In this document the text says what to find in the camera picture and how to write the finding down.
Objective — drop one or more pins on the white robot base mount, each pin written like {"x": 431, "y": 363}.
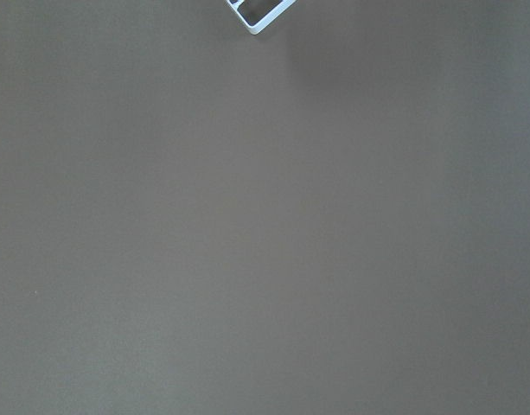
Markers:
{"x": 256, "y": 15}

